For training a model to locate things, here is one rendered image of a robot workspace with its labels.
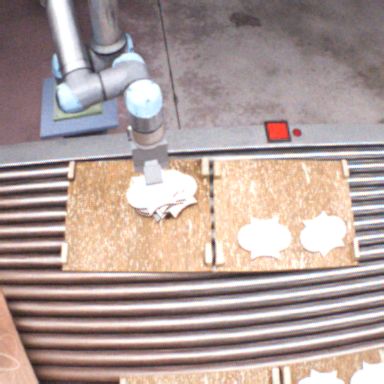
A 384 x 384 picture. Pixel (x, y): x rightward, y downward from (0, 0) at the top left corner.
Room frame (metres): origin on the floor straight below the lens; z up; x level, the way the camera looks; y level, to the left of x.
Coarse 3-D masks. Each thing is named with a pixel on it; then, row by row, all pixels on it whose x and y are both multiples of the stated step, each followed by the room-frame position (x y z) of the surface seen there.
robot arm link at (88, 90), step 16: (48, 0) 1.10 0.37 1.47; (64, 0) 1.09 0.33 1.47; (48, 16) 1.06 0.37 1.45; (64, 16) 1.04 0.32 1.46; (64, 32) 0.99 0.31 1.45; (80, 32) 1.01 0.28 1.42; (64, 48) 0.95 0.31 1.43; (80, 48) 0.95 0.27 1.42; (64, 64) 0.91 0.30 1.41; (80, 64) 0.90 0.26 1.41; (64, 80) 0.87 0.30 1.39; (80, 80) 0.86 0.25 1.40; (96, 80) 0.86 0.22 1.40; (64, 96) 0.82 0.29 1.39; (80, 96) 0.82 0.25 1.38; (96, 96) 0.83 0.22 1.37; (64, 112) 0.80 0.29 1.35
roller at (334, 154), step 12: (168, 156) 0.97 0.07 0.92; (180, 156) 0.97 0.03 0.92; (192, 156) 0.97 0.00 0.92; (204, 156) 0.97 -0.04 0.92; (216, 156) 0.97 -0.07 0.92; (228, 156) 0.97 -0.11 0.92; (240, 156) 0.97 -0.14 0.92; (252, 156) 0.97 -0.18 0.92; (264, 156) 0.97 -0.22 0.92; (276, 156) 0.97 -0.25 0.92; (288, 156) 0.97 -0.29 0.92; (300, 156) 0.97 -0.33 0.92; (312, 156) 0.97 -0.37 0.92; (324, 156) 0.98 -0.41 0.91; (336, 156) 0.98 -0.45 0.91; (348, 156) 0.98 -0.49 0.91; (360, 156) 0.98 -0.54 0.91; (372, 156) 0.98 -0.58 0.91; (24, 168) 0.93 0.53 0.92; (36, 168) 0.93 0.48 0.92; (48, 168) 0.93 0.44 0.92; (60, 168) 0.93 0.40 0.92; (0, 180) 0.90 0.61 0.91; (12, 180) 0.90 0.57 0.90; (24, 180) 0.90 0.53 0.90
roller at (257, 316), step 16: (304, 304) 0.50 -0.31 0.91; (320, 304) 0.49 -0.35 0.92; (336, 304) 0.49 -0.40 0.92; (352, 304) 0.48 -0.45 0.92; (368, 304) 0.48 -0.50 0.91; (16, 320) 0.43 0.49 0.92; (32, 320) 0.43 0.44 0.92; (48, 320) 0.44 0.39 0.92; (64, 320) 0.44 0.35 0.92; (80, 320) 0.45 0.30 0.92; (96, 320) 0.45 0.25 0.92; (112, 320) 0.45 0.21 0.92; (128, 320) 0.45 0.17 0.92; (144, 320) 0.46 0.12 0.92; (160, 320) 0.46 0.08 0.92; (176, 320) 0.46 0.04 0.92; (192, 320) 0.46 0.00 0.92; (208, 320) 0.46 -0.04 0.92; (224, 320) 0.46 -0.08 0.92; (240, 320) 0.46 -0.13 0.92; (256, 320) 0.46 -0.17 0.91; (272, 320) 0.46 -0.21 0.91
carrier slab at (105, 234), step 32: (128, 160) 0.94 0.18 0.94; (192, 160) 0.94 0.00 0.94; (96, 192) 0.83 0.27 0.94; (96, 224) 0.73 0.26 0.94; (128, 224) 0.73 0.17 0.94; (160, 224) 0.73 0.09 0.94; (192, 224) 0.73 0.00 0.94; (96, 256) 0.63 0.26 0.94; (128, 256) 0.64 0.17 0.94; (160, 256) 0.64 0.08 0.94; (192, 256) 0.64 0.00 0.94
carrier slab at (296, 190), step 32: (224, 160) 0.94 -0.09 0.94; (256, 160) 0.94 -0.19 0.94; (288, 160) 0.94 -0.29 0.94; (224, 192) 0.83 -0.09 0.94; (256, 192) 0.83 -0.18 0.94; (288, 192) 0.83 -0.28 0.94; (320, 192) 0.83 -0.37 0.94; (224, 224) 0.73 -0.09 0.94; (288, 224) 0.73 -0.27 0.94; (352, 224) 0.73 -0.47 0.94; (224, 256) 0.64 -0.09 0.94; (288, 256) 0.63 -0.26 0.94; (320, 256) 0.63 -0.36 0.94; (352, 256) 0.62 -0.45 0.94
